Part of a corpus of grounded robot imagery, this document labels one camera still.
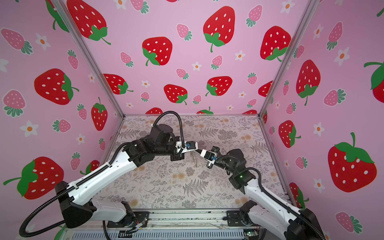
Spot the aluminium corner post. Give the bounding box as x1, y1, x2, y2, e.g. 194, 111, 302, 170
53, 0, 125, 119
259, 0, 320, 120

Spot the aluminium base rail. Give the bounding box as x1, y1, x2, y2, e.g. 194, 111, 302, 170
59, 208, 313, 240

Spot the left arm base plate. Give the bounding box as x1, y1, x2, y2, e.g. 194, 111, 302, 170
107, 211, 150, 228

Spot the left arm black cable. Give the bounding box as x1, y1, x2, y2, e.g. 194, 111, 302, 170
152, 110, 186, 148

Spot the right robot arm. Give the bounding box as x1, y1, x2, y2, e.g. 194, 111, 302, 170
197, 147, 325, 240

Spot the left aluminium corner post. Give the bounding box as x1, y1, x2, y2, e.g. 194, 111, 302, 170
53, 0, 125, 119

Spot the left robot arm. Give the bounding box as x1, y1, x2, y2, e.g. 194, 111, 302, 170
55, 124, 197, 229

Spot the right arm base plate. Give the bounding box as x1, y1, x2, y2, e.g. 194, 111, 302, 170
223, 210, 260, 227

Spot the right aluminium corner post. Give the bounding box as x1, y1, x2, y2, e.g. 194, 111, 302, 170
259, 0, 320, 120

